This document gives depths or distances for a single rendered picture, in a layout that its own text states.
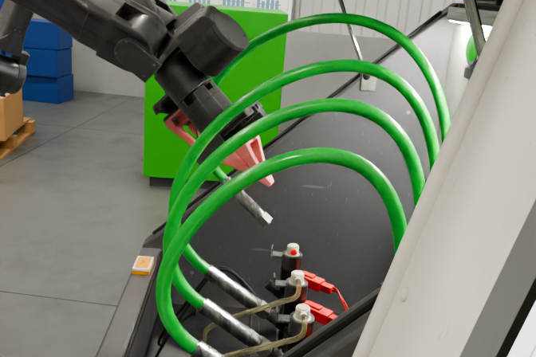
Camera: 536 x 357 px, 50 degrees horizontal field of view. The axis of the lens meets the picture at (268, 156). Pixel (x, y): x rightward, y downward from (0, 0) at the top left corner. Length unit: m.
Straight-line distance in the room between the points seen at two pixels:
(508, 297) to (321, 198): 0.85
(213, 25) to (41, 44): 6.43
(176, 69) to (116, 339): 0.40
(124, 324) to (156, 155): 3.35
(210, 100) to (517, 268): 0.52
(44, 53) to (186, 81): 6.33
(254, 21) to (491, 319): 3.79
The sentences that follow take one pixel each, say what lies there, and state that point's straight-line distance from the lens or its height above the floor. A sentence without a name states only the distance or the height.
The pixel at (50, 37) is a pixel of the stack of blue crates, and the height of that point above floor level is 0.74.
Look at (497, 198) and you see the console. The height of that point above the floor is 1.35.
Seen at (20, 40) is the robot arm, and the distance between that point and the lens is 1.34.
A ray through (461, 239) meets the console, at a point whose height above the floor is 1.32.
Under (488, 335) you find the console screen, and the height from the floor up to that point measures 1.30.
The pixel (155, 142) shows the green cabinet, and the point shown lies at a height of 0.34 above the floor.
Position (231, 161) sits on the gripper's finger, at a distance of 0.74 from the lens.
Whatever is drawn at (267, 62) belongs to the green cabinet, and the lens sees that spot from 4.05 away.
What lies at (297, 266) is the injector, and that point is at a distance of 0.80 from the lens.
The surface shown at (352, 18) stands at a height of 1.42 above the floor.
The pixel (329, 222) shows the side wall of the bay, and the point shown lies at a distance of 1.14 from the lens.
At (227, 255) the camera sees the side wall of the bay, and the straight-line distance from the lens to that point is 1.15.
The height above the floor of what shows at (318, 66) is 1.37.
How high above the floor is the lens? 1.44
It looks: 16 degrees down
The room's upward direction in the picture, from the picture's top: 5 degrees clockwise
